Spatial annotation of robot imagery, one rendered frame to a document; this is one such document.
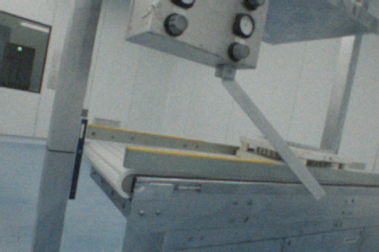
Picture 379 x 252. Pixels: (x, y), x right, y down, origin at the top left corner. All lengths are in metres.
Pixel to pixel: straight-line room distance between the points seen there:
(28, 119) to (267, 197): 5.10
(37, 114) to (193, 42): 5.17
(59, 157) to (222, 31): 0.47
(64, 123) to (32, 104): 4.81
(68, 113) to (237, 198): 0.43
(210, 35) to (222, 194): 0.30
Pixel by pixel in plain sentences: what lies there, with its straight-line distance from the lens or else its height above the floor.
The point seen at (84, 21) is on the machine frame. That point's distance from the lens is 0.74.
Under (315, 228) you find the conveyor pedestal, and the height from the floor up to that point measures 0.73.
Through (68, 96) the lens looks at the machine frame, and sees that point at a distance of 0.73.
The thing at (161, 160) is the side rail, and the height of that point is 0.91.
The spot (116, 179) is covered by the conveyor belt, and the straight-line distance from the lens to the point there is 0.50.
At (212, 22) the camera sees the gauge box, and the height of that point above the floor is 1.15.
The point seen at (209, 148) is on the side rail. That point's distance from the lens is 0.88.
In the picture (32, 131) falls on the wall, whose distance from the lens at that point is 5.60.
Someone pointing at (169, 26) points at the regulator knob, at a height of 1.11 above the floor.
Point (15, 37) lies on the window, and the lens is 5.52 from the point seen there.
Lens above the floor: 0.99
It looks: 3 degrees down
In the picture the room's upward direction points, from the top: 11 degrees clockwise
